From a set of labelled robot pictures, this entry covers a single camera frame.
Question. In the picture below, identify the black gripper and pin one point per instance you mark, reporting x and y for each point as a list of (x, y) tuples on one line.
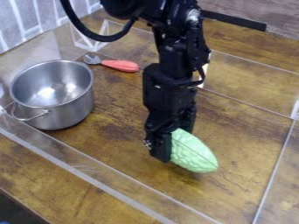
[(168, 98)]

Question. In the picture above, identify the green bumpy gourd toy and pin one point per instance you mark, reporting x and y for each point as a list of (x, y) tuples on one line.
[(191, 154)]

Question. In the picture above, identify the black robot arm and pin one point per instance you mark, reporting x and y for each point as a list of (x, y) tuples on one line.
[(175, 20)]

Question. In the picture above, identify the silver metal pot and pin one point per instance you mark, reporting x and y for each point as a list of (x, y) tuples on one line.
[(52, 94)]

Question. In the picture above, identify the clear acrylic triangular stand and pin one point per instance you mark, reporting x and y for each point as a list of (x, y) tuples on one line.
[(85, 41)]

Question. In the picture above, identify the red handled metal spoon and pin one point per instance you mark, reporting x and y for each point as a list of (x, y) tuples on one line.
[(121, 65)]

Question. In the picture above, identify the clear acrylic tray wall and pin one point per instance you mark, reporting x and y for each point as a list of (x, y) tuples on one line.
[(89, 174)]

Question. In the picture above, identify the black strip on wall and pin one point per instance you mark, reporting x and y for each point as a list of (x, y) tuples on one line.
[(235, 20)]

